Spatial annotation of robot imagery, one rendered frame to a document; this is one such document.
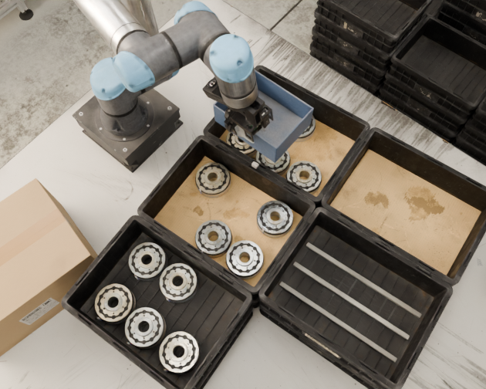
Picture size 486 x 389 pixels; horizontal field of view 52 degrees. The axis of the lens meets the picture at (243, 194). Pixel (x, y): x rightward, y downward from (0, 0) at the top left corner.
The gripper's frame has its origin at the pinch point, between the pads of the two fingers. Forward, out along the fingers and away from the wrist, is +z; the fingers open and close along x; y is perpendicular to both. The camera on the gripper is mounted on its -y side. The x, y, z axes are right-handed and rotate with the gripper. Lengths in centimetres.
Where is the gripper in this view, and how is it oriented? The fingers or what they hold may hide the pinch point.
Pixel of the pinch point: (244, 129)
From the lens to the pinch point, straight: 121.9
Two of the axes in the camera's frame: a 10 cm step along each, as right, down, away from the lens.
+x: 6.6, -7.3, 1.5
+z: 1.2, 3.0, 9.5
